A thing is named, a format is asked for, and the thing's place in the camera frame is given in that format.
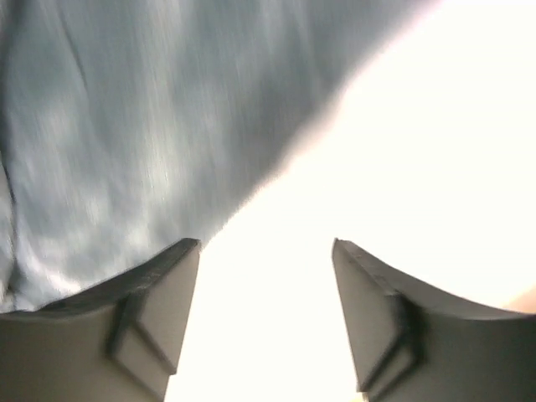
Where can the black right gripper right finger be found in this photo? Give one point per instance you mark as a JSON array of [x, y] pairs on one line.
[[413, 342]]

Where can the white pillow yellow edge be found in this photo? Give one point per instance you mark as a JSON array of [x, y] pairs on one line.
[[426, 159]]

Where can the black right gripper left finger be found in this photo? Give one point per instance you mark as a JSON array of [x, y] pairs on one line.
[[117, 341]]

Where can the grey plush pillowcase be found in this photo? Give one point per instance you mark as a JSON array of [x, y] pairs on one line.
[[128, 125]]

